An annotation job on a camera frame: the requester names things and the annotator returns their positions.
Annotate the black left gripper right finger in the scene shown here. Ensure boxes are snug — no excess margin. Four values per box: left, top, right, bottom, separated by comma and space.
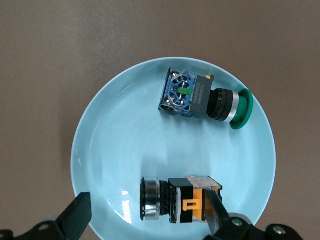
203, 188, 305, 240

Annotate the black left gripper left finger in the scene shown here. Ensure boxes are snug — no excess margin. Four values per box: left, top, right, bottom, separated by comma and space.
0, 191, 92, 240

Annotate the orange push-button switch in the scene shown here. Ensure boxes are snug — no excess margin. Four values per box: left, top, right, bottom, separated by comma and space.
139, 174, 223, 225

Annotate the light blue round plate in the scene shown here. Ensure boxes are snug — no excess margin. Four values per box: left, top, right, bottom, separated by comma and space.
70, 56, 277, 240

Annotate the green push-button switch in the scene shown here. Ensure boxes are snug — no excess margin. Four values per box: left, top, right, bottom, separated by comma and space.
157, 67, 255, 131

